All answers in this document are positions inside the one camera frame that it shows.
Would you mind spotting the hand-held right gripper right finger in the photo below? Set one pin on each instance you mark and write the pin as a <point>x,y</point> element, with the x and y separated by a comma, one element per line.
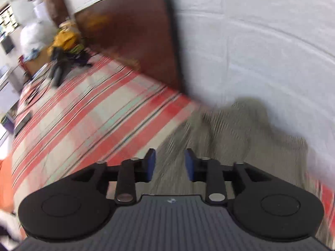
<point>189,164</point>

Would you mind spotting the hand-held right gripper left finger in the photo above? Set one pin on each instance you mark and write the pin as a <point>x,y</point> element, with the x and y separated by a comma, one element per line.
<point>150,164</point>

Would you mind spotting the green striped shirt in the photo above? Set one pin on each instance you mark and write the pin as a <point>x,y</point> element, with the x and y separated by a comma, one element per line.
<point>235,136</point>

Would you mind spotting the pile of dark clothes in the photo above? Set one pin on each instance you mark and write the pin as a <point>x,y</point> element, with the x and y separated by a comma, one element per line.
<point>62,65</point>

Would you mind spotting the red plaid bed sheet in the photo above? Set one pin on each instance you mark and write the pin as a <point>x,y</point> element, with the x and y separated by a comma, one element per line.
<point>91,115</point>

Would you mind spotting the black phone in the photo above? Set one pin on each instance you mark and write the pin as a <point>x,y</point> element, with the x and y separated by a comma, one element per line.
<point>22,124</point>

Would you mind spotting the brown wooden headboard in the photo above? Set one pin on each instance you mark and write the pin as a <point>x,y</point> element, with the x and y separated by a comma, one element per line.
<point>130,31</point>

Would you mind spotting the person's orange clothing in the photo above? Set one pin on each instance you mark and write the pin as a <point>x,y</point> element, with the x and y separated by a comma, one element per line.
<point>5,183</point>

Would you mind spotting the yellow bag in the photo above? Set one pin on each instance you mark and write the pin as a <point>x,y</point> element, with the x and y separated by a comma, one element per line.
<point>64,39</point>

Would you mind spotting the white cabinet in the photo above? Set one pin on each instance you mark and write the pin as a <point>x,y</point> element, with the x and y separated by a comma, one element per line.
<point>7,91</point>

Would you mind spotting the white plastic bag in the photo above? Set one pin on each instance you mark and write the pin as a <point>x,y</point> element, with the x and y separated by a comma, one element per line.
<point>34,34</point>

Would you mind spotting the window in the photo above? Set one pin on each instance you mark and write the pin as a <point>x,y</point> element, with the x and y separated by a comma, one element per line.
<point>7,19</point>

